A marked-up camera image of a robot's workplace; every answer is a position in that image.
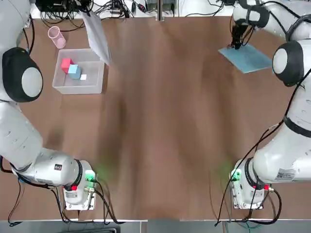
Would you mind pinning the black electronics box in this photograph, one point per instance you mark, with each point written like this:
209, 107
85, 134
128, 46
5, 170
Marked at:
63, 4

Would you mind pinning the black power adapter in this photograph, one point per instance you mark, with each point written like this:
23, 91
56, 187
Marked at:
227, 2

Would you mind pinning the white plastic bin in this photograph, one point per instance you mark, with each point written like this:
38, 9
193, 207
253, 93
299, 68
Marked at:
80, 90

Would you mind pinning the aluminium post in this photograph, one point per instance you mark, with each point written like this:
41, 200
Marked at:
160, 11

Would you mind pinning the white A4 paper sheet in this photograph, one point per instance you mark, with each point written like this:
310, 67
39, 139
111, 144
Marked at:
98, 36

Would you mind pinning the dark equipment box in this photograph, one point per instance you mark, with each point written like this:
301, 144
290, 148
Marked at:
169, 4

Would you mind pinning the light blue block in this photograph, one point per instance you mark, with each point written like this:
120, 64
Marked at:
74, 72

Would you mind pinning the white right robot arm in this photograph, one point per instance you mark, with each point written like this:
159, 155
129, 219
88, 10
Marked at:
289, 60

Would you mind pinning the red block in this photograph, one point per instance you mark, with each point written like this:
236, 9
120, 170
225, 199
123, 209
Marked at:
65, 64

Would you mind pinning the pink translucent cup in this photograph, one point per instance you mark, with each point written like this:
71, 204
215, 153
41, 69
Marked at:
57, 38

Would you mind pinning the blue plastic piece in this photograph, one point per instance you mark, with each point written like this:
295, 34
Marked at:
21, 180

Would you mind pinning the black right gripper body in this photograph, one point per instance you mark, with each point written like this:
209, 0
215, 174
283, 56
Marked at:
239, 29

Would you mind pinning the small white block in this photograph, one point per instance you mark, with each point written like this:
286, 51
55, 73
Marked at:
83, 77

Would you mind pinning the blue A4 clipboard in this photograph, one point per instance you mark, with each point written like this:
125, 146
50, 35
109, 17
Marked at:
250, 60

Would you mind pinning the power strip with plugs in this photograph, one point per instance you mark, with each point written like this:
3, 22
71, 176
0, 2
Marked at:
119, 8

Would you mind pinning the grey equipment box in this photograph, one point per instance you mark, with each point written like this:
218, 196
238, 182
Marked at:
151, 4

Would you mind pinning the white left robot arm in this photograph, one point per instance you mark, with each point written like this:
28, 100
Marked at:
14, 136

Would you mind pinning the small black plug adapter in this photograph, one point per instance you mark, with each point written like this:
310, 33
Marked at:
133, 6

